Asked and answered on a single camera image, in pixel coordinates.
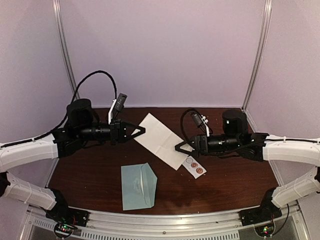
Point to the right round circuit board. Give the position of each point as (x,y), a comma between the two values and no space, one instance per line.
(264,230)

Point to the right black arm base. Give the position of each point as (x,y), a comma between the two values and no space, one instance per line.
(266,211)

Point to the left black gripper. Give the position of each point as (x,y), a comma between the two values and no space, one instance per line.
(117,131)

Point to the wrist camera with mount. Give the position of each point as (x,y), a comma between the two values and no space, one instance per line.
(116,107)
(201,122)

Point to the white seal sticker sheet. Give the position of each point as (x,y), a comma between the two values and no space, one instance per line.
(193,167)

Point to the left round circuit board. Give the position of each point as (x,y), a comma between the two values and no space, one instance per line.
(63,230)

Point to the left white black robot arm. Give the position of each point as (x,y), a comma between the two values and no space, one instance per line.
(82,126)

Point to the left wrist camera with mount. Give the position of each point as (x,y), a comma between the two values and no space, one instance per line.
(116,107)

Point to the right aluminium frame post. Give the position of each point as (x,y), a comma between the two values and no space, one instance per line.
(264,31)

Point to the light blue envelope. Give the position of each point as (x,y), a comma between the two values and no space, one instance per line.
(132,198)

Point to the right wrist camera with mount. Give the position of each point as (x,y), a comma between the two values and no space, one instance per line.
(201,122)

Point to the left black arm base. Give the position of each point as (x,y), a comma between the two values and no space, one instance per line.
(62,213)

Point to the round circuit board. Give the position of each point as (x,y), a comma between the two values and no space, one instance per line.
(264,230)
(63,230)

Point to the white paper sheet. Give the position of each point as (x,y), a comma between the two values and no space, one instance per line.
(161,141)

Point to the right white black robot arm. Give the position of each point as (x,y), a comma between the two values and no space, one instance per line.
(259,147)

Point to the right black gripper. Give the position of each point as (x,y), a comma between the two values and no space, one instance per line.
(200,146)

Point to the front aluminium rail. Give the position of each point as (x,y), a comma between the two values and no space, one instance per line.
(224,225)

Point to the beige decorated letter paper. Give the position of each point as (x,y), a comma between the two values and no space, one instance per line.
(142,183)

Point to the left aluminium frame post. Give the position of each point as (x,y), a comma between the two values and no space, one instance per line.
(64,47)

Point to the aluminium frame post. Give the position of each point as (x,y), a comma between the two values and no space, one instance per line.
(64,47)
(264,31)

